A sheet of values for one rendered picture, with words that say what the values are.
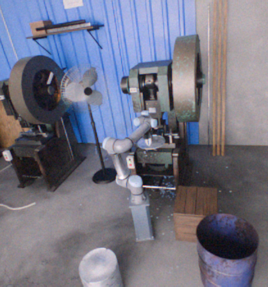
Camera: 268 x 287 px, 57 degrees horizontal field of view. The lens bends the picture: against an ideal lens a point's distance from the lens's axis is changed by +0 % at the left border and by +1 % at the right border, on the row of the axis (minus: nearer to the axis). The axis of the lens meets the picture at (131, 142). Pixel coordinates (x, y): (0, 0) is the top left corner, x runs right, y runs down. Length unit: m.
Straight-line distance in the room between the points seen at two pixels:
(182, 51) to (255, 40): 1.59
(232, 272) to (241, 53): 2.65
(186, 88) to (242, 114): 1.87
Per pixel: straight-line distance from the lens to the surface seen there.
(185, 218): 2.34
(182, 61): 2.18
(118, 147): 1.96
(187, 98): 2.17
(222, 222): 2.19
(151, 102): 2.59
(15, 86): 2.99
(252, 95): 3.81
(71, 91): 2.95
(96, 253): 2.16
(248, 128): 3.99
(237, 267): 1.93
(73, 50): 4.16
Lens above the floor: 1.93
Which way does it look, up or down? 26 degrees down
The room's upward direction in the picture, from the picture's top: 9 degrees counter-clockwise
